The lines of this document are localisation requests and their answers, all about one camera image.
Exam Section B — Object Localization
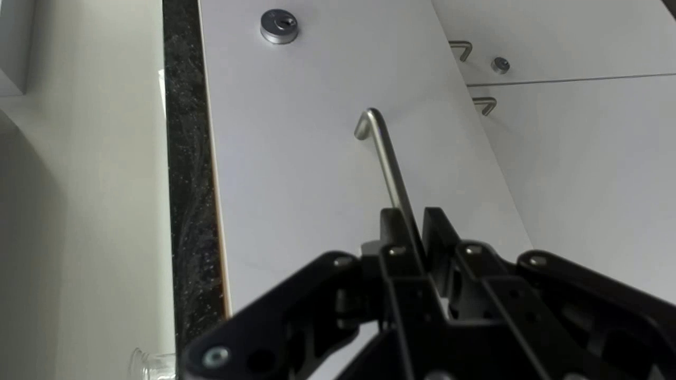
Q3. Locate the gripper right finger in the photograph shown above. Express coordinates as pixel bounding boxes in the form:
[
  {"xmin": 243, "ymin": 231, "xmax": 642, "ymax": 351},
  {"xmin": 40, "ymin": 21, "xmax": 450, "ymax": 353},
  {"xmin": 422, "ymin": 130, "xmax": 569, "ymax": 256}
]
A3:
[{"xmin": 422, "ymin": 207, "xmax": 676, "ymax": 380}]

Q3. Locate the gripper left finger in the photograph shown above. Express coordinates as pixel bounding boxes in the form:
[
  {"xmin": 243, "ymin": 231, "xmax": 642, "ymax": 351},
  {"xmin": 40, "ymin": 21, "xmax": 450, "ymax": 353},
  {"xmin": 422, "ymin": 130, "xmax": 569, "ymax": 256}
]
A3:
[{"xmin": 181, "ymin": 208, "xmax": 450, "ymax": 380}]

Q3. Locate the white drawer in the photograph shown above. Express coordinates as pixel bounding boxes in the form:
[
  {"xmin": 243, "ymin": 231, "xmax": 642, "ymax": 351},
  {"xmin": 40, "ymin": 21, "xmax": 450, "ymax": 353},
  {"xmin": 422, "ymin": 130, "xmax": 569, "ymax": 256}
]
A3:
[
  {"xmin": 467, "ymin": 74, "xmax": 676, "ymax": 307},
  {"xmin": 198, "ymin": 0, "xmax": 534, "ymax": 380},
  {"xmin": 430, "ymin": 0, "xmax": 676, "ymax": 87}
]

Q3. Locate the clear plastic container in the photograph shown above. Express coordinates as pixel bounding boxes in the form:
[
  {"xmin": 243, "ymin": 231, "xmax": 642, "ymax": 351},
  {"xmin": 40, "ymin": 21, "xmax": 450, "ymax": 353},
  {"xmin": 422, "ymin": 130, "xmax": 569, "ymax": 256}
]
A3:
[{"xmin": 127, "ymin": 347, "xmax": 178, "ymax": 380}]

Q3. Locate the silver drawer handle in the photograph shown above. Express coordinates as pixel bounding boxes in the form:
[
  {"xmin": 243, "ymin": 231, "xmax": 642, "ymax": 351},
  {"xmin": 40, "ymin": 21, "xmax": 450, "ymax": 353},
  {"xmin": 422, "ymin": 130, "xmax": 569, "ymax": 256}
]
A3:
[
  {"xmin": 471, "ymin": 96, "xmax": 498, "ymax": 117},
  {"xmin": 353, "ymin": 108, "xmax": 424, "ymax": 249},
  {"xmin": 448, "ymin": 40, "xmax": 474, "ymax": 63}
]

